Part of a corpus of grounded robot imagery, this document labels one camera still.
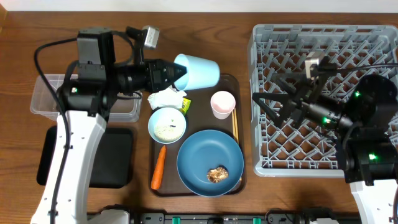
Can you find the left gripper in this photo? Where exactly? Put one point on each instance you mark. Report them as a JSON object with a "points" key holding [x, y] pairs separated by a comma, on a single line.
{"points": [[157, 78]]}

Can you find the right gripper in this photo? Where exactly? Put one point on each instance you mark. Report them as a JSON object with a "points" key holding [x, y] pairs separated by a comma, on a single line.
{"points": [[292, 106]]}

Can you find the white paper napkin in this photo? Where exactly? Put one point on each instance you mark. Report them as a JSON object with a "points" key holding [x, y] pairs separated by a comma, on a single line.
{"points": [[169, 97]]}

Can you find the light blue plastic cup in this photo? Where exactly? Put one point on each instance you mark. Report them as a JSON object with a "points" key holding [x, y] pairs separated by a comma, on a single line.
{"points": [[201, 73]]}

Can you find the pink plastic cup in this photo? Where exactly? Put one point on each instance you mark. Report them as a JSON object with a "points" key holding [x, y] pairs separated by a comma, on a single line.
{"points": [[222, 104]]}

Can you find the orange carrot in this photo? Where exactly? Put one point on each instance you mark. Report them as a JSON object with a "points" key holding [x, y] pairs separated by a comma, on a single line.
{"points": [[159, 169]]}

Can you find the green yellow foil wrapper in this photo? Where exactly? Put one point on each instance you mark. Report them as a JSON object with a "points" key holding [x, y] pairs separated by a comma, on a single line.
{"points": [[185, 105]]}

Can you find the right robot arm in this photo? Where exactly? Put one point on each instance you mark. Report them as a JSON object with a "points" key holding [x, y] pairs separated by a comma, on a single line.
{"points": [[363, 150]]}

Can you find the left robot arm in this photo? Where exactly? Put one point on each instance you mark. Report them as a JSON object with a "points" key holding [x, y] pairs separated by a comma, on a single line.
{"points": [[90, 88]]}

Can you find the grey dishwasher rack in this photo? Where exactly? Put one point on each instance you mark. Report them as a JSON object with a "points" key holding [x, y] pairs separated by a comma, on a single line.
{"points": [[309, 150]]}

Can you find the light blue rice bowl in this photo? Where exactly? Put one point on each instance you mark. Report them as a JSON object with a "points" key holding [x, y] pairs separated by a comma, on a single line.
{"points": [[167, 125]]}

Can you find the clear plastic bin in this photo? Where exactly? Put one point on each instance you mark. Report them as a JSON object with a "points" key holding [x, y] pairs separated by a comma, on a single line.
{"points": [[42, 103]]}

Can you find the dark brown serving tray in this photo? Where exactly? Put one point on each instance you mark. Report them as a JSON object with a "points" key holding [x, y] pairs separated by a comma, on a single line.
{"points": [[200, 117]]}

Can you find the dark blue plate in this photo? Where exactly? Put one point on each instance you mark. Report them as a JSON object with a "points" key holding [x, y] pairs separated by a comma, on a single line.
{"points": [[204, 151]]}

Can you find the brown food scrap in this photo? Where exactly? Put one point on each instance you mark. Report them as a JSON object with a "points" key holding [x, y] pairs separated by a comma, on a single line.
{"points": [[217, 175]]}

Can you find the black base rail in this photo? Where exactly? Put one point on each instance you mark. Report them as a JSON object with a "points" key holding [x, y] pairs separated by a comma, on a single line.
{"points": [[273, 215]]}

